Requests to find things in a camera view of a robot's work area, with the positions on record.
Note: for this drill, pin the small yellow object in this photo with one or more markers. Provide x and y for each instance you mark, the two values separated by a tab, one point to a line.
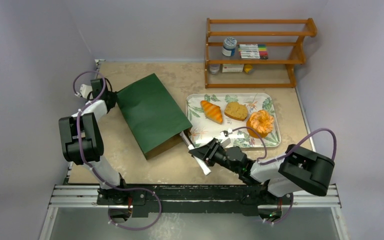
248	68

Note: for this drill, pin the set of coloured markers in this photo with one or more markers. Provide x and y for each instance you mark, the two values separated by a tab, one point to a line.
253	51

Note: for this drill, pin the leaf pattern serving tray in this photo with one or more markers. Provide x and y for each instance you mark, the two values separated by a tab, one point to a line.
203	129

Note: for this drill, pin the brown fake bread slice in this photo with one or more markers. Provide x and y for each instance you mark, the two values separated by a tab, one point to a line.
236	111

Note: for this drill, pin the orange wooden shelf rack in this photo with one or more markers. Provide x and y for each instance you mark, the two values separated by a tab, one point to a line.
222	47

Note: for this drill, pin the metal tongs white grips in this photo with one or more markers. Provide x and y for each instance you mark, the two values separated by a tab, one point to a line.
195	153

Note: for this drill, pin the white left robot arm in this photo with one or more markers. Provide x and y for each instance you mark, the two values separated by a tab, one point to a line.
81	139

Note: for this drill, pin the small grey jar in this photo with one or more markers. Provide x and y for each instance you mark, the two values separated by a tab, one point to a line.
214	68

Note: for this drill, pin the white green small box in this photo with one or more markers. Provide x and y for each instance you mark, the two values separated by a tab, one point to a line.
232	68

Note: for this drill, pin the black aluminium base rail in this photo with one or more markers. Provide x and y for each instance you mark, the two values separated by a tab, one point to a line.
190	198

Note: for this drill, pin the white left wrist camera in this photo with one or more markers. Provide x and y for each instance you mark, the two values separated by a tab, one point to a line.
85	92

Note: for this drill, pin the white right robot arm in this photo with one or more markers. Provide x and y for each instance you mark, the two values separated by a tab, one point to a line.
299	169

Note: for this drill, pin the orange fake bread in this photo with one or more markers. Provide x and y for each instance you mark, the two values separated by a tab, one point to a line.
261	123

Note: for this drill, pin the green paper bag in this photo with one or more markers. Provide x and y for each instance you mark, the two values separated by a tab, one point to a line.
152	115

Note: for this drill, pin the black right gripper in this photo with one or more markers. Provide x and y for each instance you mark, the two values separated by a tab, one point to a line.
210	152

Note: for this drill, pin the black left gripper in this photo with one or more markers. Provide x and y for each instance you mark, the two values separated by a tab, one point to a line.
114	98

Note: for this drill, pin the blue jar patterned lid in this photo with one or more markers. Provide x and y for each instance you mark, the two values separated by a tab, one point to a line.
229	46

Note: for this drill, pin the orange fake croissant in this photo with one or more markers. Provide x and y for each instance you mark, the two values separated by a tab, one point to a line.
212	111

